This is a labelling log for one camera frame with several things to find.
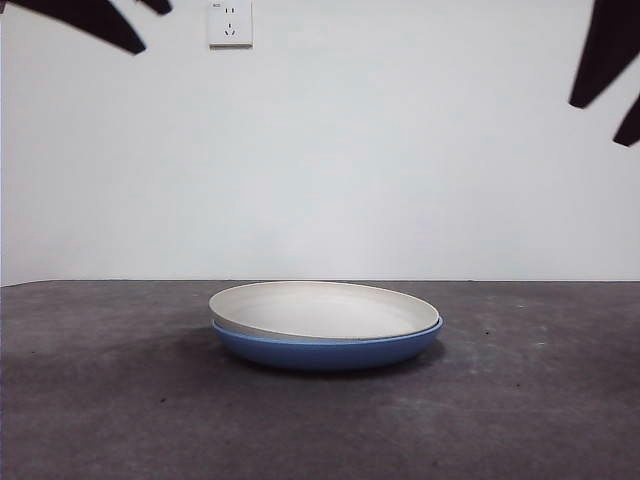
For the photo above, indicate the blue round plate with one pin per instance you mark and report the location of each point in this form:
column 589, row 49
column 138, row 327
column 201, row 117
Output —
column 325, row 355

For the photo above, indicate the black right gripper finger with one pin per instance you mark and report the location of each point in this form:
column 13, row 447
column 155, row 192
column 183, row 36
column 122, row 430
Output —
column 631, row 130
column 610, row 45

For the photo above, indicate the white round plate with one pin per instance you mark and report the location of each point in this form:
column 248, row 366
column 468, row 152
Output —
column 320, row 310

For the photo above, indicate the white wall socket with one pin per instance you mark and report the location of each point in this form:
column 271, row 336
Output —
column 230, row 25

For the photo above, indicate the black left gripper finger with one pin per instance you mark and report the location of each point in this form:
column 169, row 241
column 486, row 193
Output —
column 152, row 4
column 85, row 20

